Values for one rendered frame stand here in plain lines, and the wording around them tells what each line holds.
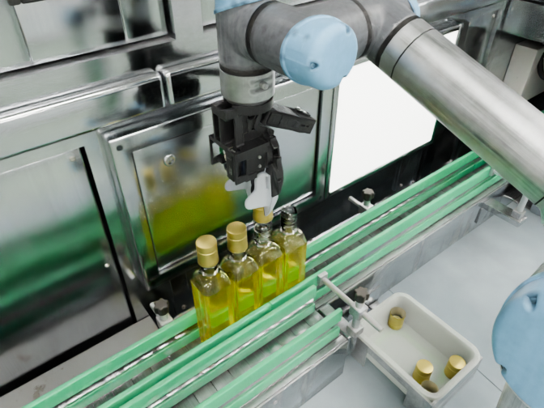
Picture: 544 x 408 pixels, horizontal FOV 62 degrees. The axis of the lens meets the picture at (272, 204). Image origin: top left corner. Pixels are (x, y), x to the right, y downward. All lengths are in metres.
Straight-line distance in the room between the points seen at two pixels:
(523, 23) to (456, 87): 0.95
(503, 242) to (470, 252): 0.12
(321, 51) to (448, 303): 0.89
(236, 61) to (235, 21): 0.05
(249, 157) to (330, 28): 0.24
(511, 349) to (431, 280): 0.87
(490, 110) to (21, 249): 0.69
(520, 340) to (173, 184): 0.59
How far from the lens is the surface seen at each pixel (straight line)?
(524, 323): 0.43
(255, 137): 0.68
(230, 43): 0.59
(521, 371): 0.46
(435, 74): 0.56
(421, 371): 1.05
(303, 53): 0.50
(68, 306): 0.94
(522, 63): 1.65
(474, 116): 0.55
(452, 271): 1.35
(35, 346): 0.98
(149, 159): 0.77
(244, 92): 0.62
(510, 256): 1.46
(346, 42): 0.52
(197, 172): 0.83
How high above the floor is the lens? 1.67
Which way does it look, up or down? 39 degrees down
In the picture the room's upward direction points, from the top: straight up
